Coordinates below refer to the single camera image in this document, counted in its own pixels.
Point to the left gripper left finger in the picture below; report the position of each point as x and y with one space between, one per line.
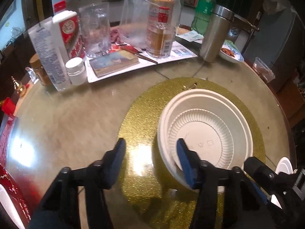
59 207

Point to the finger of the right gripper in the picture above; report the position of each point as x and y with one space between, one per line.
264 176

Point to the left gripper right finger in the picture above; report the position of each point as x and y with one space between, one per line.
243 206

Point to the large beige plastic bowl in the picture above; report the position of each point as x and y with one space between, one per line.
210 124

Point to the large white foam bowl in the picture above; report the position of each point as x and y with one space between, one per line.
9 211

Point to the red wedding plate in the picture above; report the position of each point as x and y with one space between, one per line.
16 196

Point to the gold glitter turntable mat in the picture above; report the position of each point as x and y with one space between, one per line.
158 199

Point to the clear plastic container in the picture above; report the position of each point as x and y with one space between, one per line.
263 71

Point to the small red cup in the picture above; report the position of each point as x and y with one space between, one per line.
8 107

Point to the grey refrigerator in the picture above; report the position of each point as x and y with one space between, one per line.
279 43

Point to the blue white food dish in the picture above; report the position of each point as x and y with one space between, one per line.
230 54

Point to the small white pill bottle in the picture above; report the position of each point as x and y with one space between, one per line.
76 71

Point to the brown lidded jar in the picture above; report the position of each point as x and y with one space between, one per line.
39 70

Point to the white tube bottle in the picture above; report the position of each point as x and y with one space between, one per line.
43 41

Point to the white paper sheet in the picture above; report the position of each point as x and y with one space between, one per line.
178 52

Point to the old book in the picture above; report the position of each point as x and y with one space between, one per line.
113 62

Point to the wooden chair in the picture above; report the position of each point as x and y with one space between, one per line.
241 32

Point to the steel thermos flask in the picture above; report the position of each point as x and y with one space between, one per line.
220 22

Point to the green soda bottle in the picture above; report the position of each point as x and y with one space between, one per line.
202 15

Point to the red white liquor box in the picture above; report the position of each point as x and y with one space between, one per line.
66 32

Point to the glass pitcher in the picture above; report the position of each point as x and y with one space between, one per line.
95 29

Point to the liquor bottle in clear box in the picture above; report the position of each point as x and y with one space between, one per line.
163 21

